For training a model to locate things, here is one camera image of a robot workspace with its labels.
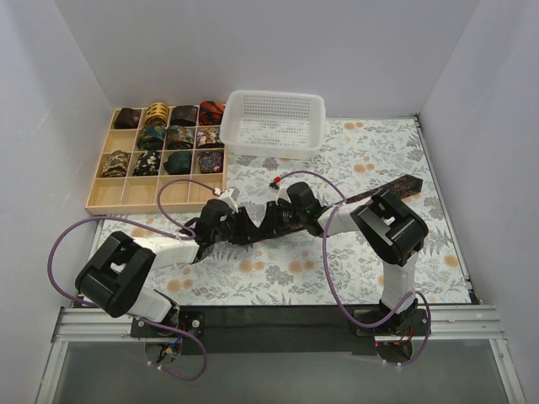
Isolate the brown paisley patterned tie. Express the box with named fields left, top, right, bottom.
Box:
left=248, top=174, right=424, bottom=243

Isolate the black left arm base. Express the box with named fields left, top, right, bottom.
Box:
left=130, top=310, right=206, bottom=365

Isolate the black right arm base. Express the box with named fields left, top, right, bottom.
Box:
left=348, top=309, right=430, bottom=365

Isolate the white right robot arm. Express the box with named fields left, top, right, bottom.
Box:
left=269, top=178, right=429, bottom=335

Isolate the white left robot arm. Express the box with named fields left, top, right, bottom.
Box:
left=75, top=199, right=263, bottom=337

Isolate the rolled navy paisley rose tie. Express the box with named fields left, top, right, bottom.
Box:
left=198, top=150, right=224, bottom=174

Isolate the rolled dark green tie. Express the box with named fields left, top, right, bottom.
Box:
left=163, top=151, right=193, bottom=175

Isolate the wooden compartment tray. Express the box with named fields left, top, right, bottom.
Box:
left=86, top=105, right=227, bottom=215

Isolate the rolled pink floral dark tie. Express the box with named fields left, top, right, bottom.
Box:
left=196, top=126, right=224, bottom=149

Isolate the rolled black white floral tie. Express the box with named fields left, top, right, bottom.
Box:
left=133, top=151, right=161, bottom=177

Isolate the white plastic mesh basket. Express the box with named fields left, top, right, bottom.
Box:
left=220, top=90, right=326, bottom=160

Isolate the rolled navy yellow leaf tie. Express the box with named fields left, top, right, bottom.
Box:
left=136, top=125, right=166, bottom=151

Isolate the rolled orange black tie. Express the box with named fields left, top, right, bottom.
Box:
left=199, top=101, right=225, bottom=126

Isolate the rolled dark grey tie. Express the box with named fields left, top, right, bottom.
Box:
left=170, top=105, right=198, bottom=126

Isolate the rolled green camouflage floral tie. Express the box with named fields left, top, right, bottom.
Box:
left=100, top=150, right=131, bottom=178

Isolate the rolled yellow black tie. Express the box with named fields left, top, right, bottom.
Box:
left=144, top=103, right=170, bottom=126

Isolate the rolled dark maroon tie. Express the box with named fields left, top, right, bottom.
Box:
left=113, top=108, right=141, bottom=130

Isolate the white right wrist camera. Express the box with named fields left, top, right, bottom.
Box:
left=269, top=177, right=291, bottom=204

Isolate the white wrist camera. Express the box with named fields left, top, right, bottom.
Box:
left=218, top=187, right=240, bottom=212
left=269, top=177, right=291, bottom=204

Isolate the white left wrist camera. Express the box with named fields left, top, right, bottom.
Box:
left=218, top=187, right=240, bottom=212

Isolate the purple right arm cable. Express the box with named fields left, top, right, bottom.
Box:
left=275, top=170, right=431, bottom=366

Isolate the aluminium frame rail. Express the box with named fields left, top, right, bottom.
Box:
left=37, top=305, right=525, bottom=403

